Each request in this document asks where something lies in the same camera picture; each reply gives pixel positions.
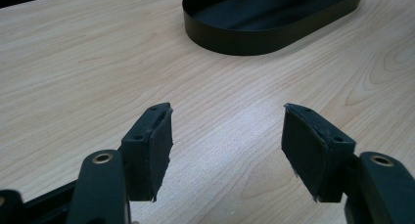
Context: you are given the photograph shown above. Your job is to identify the black key rack with tray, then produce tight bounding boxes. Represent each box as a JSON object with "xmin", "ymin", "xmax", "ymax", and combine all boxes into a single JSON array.
[{"xmin": 181, "ymin": 0, "xmax": 367, "ymax": 57}]

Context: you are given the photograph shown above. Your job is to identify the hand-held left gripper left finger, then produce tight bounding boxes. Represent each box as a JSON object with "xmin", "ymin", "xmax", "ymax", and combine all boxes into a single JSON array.
[{"xmin": 120, "ymin": 102, "xmax": 174, "ymax": 203}]

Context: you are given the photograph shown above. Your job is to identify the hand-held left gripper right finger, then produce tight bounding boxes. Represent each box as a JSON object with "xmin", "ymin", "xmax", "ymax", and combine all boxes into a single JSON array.
[{"xmin": 281, "ymin": 102, "xmax": 357, "ymax": 204}]

